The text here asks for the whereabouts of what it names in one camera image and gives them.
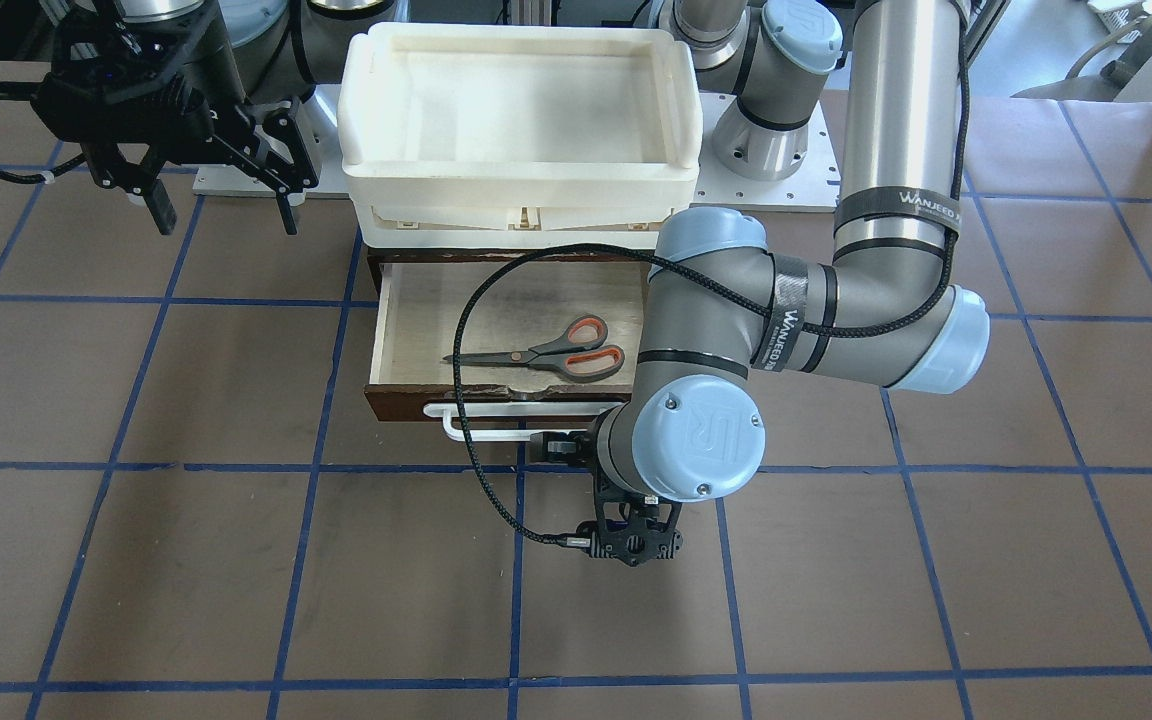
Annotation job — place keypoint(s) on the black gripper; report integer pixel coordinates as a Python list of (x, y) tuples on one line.
[(560, 447)]

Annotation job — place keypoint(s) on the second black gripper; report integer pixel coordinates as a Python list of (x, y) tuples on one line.
[(198, 112)]

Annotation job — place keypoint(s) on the orange grey scissors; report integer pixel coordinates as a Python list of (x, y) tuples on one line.
[(581, 354)]

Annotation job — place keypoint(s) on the wooden drawer with white handle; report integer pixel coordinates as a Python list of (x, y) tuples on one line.
[(420, 305)]

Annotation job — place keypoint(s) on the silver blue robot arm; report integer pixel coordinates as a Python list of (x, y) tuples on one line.
[(882, 312)]

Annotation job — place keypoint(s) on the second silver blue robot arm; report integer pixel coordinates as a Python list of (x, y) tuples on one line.
[(140, 84)]

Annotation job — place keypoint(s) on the white plastic tray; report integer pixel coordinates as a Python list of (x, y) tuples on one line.
[(516, 138)]

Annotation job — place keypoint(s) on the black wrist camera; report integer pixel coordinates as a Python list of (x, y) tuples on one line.
[(628, 527)]

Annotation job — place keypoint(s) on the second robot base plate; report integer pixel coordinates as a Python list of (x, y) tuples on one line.
[(321, 111)]

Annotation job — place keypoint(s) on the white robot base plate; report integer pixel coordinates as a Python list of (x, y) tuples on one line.
[(814, 186)]

